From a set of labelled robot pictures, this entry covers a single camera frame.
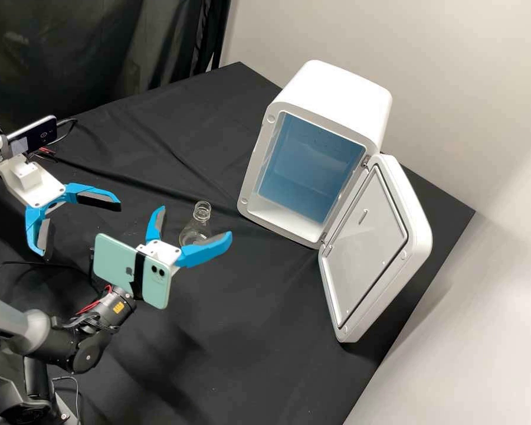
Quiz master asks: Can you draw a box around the left wrist camera phone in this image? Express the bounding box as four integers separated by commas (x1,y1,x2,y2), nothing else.
0,115,59,163

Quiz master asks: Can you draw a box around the white incubator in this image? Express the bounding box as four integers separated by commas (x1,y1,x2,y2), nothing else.
237,60,394,250

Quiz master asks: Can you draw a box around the wrist camera phone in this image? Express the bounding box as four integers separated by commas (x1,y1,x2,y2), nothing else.
90,233,175,311
0,115,59,163

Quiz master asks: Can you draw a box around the right wrist camera phone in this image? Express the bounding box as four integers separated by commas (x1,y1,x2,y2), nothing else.
90,233,175,311

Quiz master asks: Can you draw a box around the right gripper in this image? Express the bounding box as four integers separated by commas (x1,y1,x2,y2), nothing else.
136,205,234,270

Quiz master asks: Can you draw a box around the incubator door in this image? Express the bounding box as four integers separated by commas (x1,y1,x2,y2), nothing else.
318,152,434,344

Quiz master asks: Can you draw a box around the black cable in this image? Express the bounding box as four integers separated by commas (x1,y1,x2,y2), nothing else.
53,117,78,145
0,260,94,291

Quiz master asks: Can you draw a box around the clear flask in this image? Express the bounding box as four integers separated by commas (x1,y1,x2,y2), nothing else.
178,200,214,250

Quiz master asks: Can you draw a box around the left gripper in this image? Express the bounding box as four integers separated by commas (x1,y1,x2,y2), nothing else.
0,156,122,259

